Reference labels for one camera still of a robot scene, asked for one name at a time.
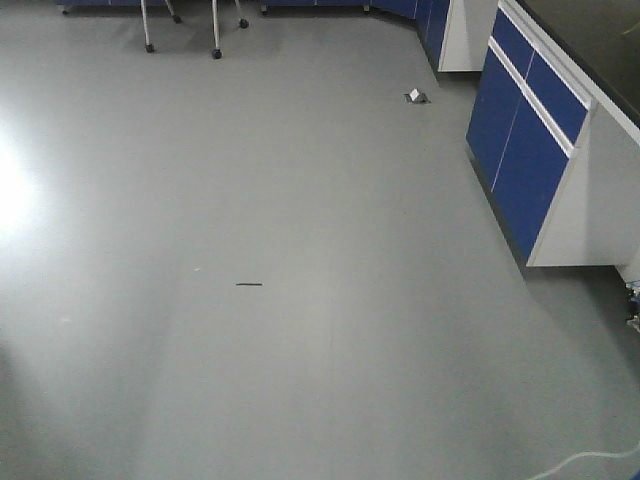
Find white floor cable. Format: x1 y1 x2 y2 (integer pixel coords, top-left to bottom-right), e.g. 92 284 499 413
524 444 640 480

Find floor outlet box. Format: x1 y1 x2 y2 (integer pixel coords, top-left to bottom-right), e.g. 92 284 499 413
404 88 430 104

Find blue white lab cabinet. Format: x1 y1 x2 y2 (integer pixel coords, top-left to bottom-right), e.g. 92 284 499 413
466 1 639 277

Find rolling chair legs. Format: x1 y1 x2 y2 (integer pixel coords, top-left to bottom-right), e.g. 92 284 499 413
138 0 250 60

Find yellow mushroom push button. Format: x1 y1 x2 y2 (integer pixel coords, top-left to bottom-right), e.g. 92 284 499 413
626 280 640 331

